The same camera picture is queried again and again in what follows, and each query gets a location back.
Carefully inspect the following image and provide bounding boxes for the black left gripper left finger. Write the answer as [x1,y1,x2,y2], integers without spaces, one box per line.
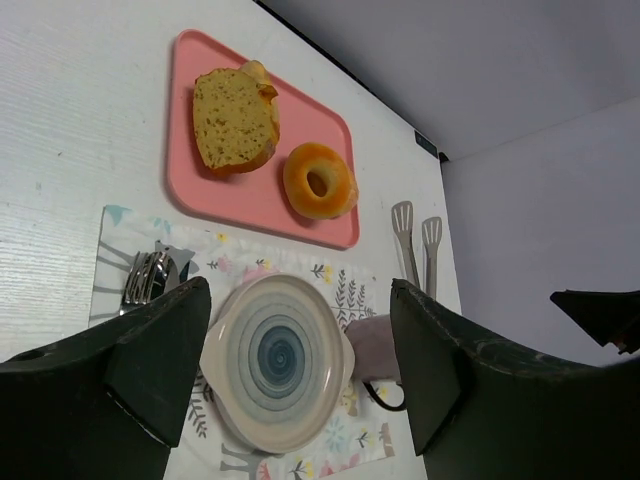
[1,277,211,479]

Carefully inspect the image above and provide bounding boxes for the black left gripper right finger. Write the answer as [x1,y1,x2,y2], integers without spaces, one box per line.
[390,279,639,479]

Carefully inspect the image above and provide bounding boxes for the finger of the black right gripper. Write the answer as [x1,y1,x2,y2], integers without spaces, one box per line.
[550,290,639,354]

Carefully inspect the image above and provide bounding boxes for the grey kitchen tongs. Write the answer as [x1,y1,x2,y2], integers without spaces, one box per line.
[390,200,444,303]

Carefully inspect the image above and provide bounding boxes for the orange donut top half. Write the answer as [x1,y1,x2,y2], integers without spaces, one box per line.
[283,142,359,220]

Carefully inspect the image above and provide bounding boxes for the sliced bread loaf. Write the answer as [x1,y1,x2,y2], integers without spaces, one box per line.
[192,60,280,178]

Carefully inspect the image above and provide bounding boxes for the floral paper placemat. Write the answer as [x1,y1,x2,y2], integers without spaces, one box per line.
[89,205,394,479]

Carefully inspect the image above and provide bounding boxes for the mauve mug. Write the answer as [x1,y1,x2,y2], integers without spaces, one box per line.
[345,314,406,412]

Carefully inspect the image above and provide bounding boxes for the silver fork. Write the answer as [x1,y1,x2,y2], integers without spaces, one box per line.
[118,252,173,316]

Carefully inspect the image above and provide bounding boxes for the striped ceramic plate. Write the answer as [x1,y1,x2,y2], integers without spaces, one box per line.
[199,273,355,454]

